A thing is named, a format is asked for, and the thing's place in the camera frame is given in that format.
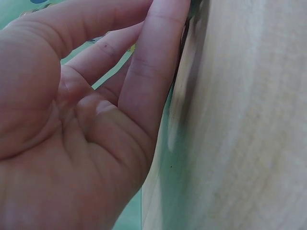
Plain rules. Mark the person's left hand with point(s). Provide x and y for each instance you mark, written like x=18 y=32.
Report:
x=60 y=155

